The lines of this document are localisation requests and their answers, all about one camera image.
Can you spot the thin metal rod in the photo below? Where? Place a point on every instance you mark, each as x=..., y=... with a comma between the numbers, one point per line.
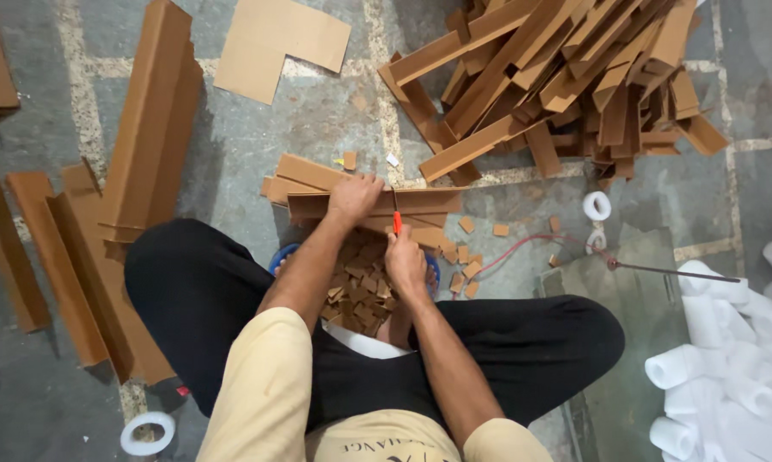
x=675, y=272

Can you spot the scattered loose cardboard squares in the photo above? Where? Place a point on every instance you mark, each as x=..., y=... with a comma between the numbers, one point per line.
x=466, y=224

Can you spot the heap of white foam rolls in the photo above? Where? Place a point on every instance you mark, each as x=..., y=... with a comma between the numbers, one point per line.
x=732, y=359

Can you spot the heap of cardboard angle pieces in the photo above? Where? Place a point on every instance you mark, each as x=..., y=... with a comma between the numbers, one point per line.
x=553, y=77

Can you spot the person's right fingers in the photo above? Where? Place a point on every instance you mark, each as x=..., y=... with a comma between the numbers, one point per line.
x=397, y=240

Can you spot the pile of cardboard square offcuts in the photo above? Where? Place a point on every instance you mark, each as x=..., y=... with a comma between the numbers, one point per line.
x=357, y=289

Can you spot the flat notched cardboard sheet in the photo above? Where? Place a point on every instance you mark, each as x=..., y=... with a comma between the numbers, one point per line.
x=277, y=45

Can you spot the short brown cardboard angle strip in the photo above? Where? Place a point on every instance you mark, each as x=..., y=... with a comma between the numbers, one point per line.
x=424, y=200

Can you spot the person's beige shirt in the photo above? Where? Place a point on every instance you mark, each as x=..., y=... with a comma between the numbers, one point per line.
x=264, y=398

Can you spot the person's left hand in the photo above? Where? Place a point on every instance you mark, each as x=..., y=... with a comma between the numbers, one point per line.
x=352, y=200

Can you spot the small white paper scrap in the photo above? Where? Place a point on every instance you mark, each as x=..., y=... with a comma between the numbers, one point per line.
x=392, y=159

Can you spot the grey metal sheet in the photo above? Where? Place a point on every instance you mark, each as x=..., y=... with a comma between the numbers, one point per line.
x=623, y=333

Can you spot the person's black trousers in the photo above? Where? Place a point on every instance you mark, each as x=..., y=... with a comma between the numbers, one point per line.
x=219, y=301

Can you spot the small stack of cardboard strips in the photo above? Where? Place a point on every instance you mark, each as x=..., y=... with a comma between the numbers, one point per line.
x=299, y=176

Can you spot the large white tape roll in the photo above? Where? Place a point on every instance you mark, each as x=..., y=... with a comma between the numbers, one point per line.
x=147, y=434

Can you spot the orange utility knife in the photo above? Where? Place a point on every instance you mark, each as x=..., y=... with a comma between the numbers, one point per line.
x=397, y=221

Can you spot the blue plastic basin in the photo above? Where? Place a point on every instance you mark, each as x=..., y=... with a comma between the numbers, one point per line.
x=284, y=255

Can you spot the person's left fingers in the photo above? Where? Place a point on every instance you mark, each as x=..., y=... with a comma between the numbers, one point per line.
x=368, y=181

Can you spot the wide long cardboard angle board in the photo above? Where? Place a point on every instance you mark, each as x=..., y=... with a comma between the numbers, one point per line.
x=155, y=122

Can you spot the person's right hand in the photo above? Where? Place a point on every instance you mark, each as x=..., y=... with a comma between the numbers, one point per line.
x=404, y=263

